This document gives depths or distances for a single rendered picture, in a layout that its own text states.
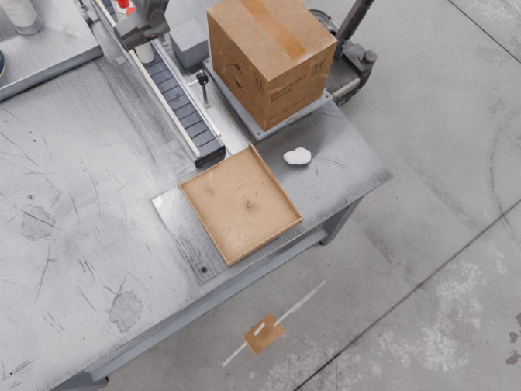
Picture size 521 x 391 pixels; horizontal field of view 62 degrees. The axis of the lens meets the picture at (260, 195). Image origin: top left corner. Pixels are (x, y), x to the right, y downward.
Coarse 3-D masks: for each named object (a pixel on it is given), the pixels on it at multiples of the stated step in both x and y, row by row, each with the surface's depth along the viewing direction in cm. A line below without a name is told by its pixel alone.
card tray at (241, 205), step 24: (216, 168) 135; (240, 168) 135; (264, 168) 135; (192, 192) 132; (216, 192) 132; (240, 192) 132; (264, 192) 132; (216, 216) 129; (240, 216) 129; (264, 216) 130; (288, 216) 130; (216, 240) 126; (240, 240) 127; (264, 240) 123
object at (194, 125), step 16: (112, 16) 150; (144, 64) 143; (160, 64) 143; (160, 80) 141; (176, 80) 141; (176, 96) 139; (176, 112) 136; (192, 112) 137; (192, 128) 135; (208, 128) 135; (208, 144) 133
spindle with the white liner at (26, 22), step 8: (0, 0) 132; (8, 0) 132; (16, 0) 134; (24, 0) 136; (8, 8) 135; (16, 8) 136; (24, 8) 137; (32, 8) 141; (16, 16) 138; (24, 16) 139; (32, 16) 142; (16, 24) 142; (24, 24) 142; (32, 24) 143; (40, 24) 147; (24, 32) 145; (32, 32) 145
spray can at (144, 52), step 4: (128, 8) 125; (132, 8) 125; (128, 12) 124; (128, 16) 125; (144, 44) 135; (148, 44) 136; (136, 48) 136; (140, 48) 136; (144, 48) 136; (148, 48) 137; (136, 52) 139; (140, 52) 138; (144, 52) 138; (148, 52) 139; (152, 52) 141; (140, 56) 139; (144, 56) 139; (148, 56) 140; (152, 56) 142; (140, 60) 142; (144, 60) 141; (148, 60) 141; (152, 60) 143
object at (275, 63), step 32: (224, 0) 123; (256, 0) 123; (288, 0) 124; (224, 32) 119; (256, 32) 119; (288, 32) 119; (320, 32) 120; (224, 64) 134; (256, 64) 115; (288, 64) 115; (320, 64) 124; (256, 96) 127; (288, 96) 128; (320, 96) 143
